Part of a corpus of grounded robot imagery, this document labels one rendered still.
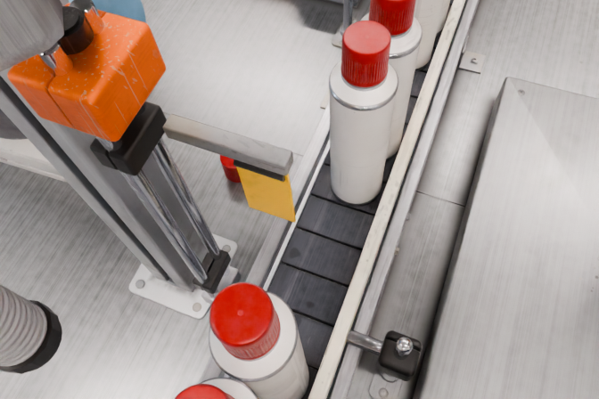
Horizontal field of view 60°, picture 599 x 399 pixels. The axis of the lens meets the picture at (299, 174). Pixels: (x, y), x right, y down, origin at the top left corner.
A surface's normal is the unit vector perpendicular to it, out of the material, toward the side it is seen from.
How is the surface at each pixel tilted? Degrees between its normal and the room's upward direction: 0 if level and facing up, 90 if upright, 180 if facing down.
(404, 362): 0
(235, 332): 2
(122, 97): 90
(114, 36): 0
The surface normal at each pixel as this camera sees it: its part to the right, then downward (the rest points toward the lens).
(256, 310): -0.10, -0.49
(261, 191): -0.37, 0.81
